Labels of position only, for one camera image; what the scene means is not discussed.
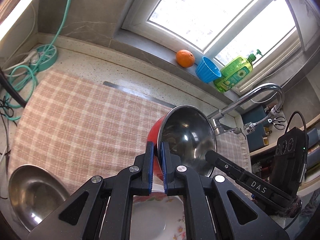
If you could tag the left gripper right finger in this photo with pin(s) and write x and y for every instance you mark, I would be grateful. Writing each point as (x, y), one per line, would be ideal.
(213, 207)

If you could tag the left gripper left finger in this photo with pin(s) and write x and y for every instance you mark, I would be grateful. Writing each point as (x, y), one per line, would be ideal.
(102, 207)

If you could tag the red rose floral plate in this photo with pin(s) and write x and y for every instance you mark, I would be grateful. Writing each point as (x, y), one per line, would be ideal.
(157, 216)

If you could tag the large steel bowl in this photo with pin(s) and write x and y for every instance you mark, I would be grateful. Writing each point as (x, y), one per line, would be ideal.
(34, 194)

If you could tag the red steel bowl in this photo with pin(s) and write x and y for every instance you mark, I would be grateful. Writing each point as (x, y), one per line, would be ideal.
(189, 135)

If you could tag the scissors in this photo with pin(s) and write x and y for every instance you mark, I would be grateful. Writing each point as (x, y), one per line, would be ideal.
(279, 122)

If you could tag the dark teal knife holder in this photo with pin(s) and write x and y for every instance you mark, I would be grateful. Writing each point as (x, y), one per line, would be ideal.
(255, 139)

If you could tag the chrome faucet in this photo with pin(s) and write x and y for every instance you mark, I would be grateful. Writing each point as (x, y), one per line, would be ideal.
(247, 100)

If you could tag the plaid pink cloth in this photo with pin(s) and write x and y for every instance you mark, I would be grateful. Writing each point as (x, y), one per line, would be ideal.
(76, 129)

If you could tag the green dish soap bottle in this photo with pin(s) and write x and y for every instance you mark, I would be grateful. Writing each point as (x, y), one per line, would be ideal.
(235, 71)

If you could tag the blue plastic cup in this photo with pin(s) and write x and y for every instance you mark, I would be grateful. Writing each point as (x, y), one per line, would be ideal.
(207, 71)

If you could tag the black tripod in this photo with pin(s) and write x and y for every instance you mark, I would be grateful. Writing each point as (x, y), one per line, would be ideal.
(12, 92)

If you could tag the orange fruit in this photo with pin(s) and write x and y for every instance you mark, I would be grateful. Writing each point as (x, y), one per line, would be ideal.
(185, 58)

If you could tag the teal power strip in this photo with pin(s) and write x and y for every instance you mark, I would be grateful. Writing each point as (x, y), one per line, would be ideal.
(46, 57)

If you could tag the white window frame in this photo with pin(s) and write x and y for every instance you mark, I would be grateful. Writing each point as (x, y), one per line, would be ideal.
(220, 30)

